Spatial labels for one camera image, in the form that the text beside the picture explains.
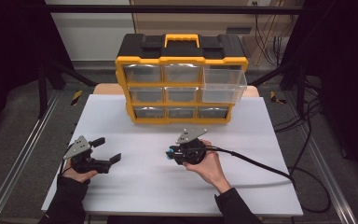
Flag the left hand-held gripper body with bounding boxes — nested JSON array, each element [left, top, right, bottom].
[[63, 134, 112, 175]]

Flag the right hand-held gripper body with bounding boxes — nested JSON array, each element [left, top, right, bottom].
[[176, 127, 209, 166]]

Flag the clear plastic pull-out drawer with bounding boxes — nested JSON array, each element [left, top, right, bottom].
[[200, 67, 248, 105]]

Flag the yellow and black organizer cabinet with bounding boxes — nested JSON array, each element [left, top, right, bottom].
[[115, 33, 250, 126]]

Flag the person's right hand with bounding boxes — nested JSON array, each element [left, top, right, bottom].
[[183, 140, 233, 195]]

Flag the person's left hand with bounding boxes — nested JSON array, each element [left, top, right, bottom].
[[62, 157, 99, 184]]

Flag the light wooden table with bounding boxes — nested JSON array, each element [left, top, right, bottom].
[[92, 83, 260, 98]]

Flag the black metal stand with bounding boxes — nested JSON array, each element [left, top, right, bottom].
[[37, 58, 98, 119], [249, 58, 310, 119]]

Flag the set of clear cabinet drawers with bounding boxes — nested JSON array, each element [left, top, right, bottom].
[[122, 63, 231, 119]]

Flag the white panel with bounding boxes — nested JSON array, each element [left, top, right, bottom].
[[50, 12, 136, 62]]

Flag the thick black gripper cable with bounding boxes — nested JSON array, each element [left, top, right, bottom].
[[204, 145, 332, 215]]

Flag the aluminium frame rail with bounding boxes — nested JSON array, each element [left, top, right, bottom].
[[0, 89, 61, 224], [287, 92, 358, 224]]

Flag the bundle of black floor cables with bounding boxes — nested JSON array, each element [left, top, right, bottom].
[[273, 76, 324, 135]]

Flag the hanging black wall cables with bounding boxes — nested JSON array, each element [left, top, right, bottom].
[[254, 12, 294, 67]]

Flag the wooden wall cabinet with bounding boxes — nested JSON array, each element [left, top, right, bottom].
[[131, 0, 306, 37]]

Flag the black horizontal frame bar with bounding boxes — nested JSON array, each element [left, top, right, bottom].
[[21, 4, 306, 15]]

